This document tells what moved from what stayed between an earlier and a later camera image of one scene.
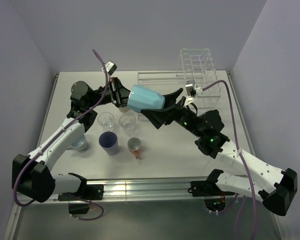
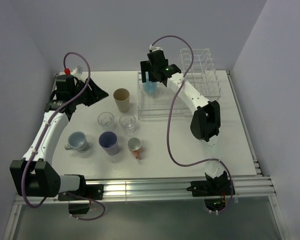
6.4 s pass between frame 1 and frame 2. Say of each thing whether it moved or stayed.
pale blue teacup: stayed
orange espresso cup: stayed
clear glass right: stayed
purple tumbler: stayed
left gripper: moved
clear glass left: stayed
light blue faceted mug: moved
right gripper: moved
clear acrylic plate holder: stayed
